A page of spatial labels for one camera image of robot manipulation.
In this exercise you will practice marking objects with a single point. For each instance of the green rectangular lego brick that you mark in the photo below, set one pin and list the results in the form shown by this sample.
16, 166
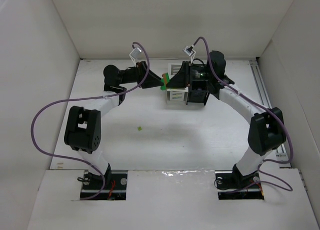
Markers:
166, 77

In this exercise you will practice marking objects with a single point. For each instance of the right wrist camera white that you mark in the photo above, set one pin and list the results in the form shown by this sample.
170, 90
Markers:
189, 50

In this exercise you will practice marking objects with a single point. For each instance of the black slotted container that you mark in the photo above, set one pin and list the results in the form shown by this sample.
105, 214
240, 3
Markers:
198, 98

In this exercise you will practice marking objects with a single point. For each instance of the green rounded brick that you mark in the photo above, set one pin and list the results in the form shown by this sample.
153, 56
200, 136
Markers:
163, 86

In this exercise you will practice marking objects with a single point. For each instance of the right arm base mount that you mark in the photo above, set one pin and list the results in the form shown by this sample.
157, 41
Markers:
231, 189

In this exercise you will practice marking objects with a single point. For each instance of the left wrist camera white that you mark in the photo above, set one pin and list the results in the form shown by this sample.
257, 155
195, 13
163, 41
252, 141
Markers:
135, 53

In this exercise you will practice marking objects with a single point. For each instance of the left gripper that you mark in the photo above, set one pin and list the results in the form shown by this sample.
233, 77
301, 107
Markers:
143, 74

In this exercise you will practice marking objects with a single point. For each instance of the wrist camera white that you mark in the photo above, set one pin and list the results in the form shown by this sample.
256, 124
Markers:
135, 53
189, 50

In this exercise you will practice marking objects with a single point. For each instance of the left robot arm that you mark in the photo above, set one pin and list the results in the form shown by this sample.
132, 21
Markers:
83, 132

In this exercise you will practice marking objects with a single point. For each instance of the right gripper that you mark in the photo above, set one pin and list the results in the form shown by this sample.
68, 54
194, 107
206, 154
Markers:
186, 76

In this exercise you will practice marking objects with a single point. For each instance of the white slotted container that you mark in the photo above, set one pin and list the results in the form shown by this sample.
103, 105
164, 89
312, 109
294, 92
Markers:
177, 95

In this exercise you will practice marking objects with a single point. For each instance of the brown lego plate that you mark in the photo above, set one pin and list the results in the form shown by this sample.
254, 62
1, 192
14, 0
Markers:
162, 80

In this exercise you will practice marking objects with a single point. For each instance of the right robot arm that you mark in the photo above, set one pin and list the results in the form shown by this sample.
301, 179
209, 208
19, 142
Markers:
265, 133

